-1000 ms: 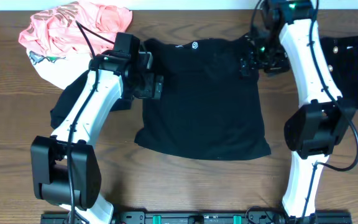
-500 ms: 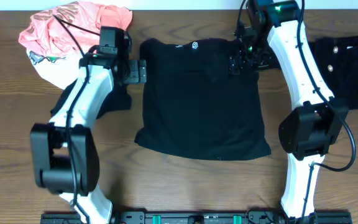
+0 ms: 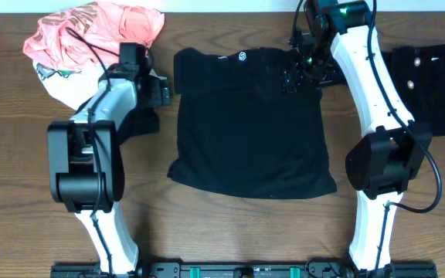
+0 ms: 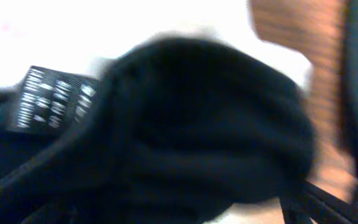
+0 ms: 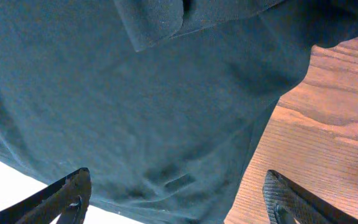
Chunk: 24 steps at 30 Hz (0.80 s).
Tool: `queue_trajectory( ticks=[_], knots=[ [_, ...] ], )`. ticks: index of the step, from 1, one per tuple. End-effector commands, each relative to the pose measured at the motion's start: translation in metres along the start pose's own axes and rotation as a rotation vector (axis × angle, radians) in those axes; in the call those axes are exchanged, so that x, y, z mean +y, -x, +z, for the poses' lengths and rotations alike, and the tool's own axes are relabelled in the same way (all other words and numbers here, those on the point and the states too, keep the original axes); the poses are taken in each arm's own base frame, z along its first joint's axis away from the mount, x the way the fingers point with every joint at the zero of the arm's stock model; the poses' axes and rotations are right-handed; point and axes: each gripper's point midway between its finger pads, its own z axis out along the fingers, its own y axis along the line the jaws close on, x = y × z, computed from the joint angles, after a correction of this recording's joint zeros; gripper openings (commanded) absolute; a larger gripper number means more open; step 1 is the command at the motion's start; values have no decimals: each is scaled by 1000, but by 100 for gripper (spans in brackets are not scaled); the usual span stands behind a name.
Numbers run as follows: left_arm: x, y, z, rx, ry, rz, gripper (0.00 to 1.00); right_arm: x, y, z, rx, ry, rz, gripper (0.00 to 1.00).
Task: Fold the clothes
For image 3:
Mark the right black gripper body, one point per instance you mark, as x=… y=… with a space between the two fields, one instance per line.
x=315 y=70

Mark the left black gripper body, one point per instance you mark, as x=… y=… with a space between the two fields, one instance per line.
x=161 y=91

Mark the black t-shirt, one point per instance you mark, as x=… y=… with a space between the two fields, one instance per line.
x=248 y=127

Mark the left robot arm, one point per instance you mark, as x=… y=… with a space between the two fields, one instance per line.
x=86 y=171

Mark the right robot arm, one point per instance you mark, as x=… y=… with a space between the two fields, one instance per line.
x=342 y=45

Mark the black garment under pile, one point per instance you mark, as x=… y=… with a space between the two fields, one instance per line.
x=139 y=121

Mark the white printed shirt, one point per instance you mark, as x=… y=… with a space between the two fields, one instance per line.
x=70 y=87

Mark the pink crumpled shirt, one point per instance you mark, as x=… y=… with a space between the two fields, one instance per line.
x=91 y=34

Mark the black cardigan with gold buttons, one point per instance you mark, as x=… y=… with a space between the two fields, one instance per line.
x=418 y=74

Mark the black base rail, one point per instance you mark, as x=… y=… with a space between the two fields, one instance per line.
x=245 y=270

